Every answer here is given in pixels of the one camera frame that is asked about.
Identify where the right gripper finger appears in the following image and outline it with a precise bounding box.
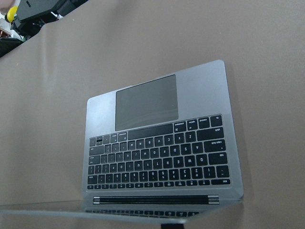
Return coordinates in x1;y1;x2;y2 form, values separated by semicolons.
161;223;184;229

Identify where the black tool holder rack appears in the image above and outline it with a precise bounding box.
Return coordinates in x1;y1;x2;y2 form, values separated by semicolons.
0;0;86;57

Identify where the grey laptop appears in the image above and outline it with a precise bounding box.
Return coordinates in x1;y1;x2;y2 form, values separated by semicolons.
0;60;244;225

